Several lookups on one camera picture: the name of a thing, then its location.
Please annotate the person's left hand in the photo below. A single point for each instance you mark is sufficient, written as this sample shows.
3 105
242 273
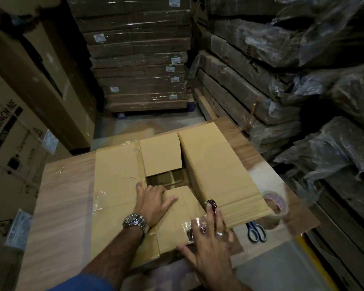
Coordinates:
151 206

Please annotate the person's right hand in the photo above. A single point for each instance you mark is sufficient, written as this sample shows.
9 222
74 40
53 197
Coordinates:
210 257

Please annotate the person's left thumb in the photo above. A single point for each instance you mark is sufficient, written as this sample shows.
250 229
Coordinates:
170 202

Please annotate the person's left little finger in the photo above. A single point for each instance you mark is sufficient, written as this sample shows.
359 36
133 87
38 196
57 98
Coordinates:
139 189

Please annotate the person's right thumb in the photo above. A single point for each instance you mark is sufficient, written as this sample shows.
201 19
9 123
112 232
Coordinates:
186 251

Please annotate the person's right middle finger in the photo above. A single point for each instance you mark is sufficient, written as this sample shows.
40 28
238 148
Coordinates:
210 227

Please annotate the person's right little finger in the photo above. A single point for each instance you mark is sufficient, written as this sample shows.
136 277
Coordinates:
230 239

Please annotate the clear tape piece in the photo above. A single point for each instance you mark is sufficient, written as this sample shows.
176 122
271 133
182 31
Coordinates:
197 224

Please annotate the brown cardboard box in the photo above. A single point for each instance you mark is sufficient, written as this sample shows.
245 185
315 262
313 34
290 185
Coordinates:
118 178

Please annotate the person's left forearm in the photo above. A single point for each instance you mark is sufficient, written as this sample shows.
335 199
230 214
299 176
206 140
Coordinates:
115 254

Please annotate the person's right forearm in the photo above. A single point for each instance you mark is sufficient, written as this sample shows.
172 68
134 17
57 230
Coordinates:
230 284

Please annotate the small dark brown tape piece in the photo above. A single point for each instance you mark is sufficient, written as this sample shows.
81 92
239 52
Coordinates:
211 204

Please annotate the silver metal wristwatch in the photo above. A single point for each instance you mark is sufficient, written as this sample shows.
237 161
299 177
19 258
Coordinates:
136 222

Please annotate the clear tape scrap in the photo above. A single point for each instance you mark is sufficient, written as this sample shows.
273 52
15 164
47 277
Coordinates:
99 199
59 170

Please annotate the clear packing tape roll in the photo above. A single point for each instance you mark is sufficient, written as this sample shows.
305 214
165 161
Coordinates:
277 204

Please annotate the white shipping label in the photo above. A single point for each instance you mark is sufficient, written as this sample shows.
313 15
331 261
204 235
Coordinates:
18 228
50 141

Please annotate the wooden plank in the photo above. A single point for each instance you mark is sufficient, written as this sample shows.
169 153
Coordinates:
204 106

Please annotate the blue shirt sleeve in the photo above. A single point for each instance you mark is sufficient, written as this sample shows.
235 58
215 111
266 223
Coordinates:
82 283

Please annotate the large printed cardboard box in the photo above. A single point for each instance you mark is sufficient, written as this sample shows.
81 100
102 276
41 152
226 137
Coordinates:
15 166

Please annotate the stack of wrapped flat cartons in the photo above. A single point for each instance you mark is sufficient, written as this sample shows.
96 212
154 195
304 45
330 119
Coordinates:
133 54

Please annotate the tall plain cardboard box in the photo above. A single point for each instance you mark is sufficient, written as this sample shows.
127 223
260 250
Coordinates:
48 87

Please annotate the stack of plastic-wrapped flat packages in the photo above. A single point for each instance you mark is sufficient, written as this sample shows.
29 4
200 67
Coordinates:
245 87

